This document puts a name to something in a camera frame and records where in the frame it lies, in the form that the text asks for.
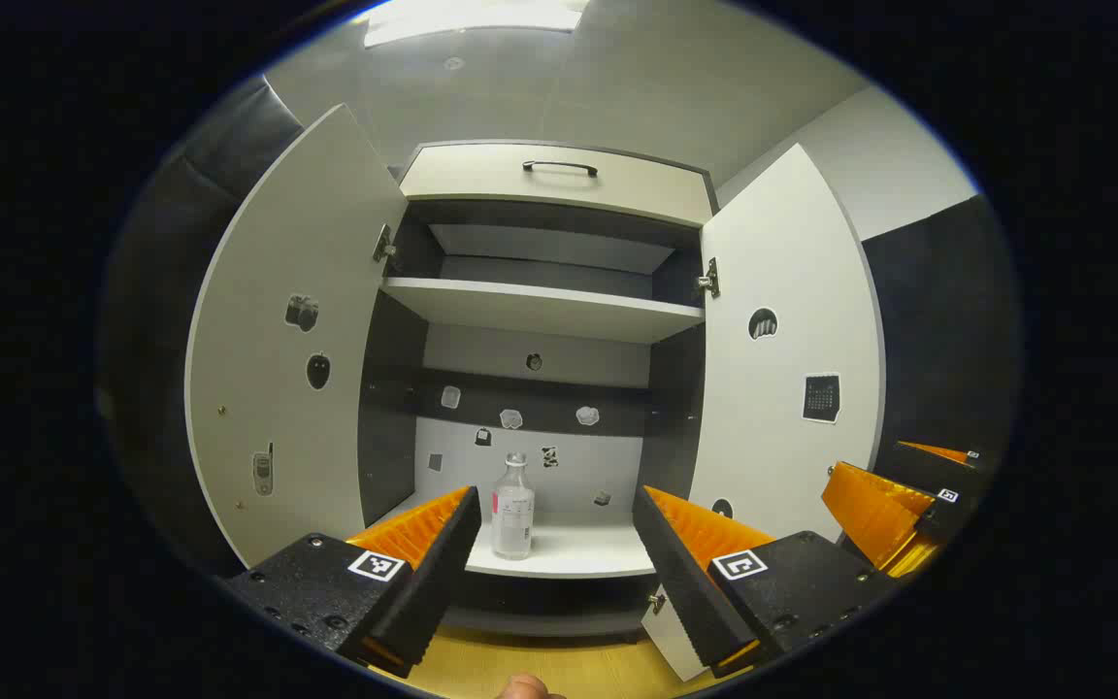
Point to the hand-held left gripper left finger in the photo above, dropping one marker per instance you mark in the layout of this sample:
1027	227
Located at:
433	582

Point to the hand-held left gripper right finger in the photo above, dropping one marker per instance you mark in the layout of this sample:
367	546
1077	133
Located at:
680	582

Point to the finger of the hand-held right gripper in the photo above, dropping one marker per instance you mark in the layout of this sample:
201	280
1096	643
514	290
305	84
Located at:
947	471
874	515

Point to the clear glass bottle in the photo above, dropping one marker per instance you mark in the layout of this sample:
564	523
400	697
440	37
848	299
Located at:
513	515

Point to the cabinet door with cat sticker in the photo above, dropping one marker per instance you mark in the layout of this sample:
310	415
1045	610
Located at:
772	408

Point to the cabinet door with phone sticker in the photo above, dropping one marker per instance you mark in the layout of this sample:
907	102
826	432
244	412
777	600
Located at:
297	408

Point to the white cabinet drawer front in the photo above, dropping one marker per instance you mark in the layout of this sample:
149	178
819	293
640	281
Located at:
481	180

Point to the black backdrop cloth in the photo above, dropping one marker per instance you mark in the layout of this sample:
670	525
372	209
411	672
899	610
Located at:
937	320

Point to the ceiling light panel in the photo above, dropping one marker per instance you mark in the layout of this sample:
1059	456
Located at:
472	19

